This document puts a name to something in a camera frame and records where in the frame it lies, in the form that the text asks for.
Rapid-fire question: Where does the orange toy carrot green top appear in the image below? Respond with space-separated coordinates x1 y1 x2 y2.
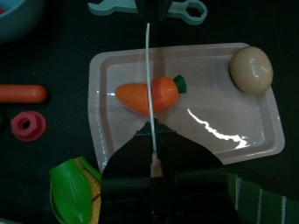
115 74 188 117

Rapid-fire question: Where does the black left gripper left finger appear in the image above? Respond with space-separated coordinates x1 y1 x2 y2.
100 120 156 224

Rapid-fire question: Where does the toy corn with green husk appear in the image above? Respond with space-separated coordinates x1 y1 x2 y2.
48 156 104 224

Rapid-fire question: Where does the pink plastic tray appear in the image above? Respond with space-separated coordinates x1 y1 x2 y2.
88 42 285 173

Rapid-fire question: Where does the beige toy egg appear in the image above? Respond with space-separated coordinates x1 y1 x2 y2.
228 45 275 95

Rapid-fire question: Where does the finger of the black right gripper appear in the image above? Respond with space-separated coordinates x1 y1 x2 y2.
135 0 173 24

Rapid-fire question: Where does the orange toy sausage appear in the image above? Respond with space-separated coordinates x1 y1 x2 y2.
0 84 49 104

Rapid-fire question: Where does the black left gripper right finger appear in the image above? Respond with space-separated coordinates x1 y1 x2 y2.
153 121 241 224

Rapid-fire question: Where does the blue-grey toy pot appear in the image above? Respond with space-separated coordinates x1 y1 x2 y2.
0 0 45 42

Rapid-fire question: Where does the red toy hex nut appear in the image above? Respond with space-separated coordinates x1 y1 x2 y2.
9 110 48 144

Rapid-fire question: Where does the green white-striped toy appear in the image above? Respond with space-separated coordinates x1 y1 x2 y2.
225 173 299 224

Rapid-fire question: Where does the teal toy wrench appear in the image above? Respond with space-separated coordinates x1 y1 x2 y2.
86 0 209 26

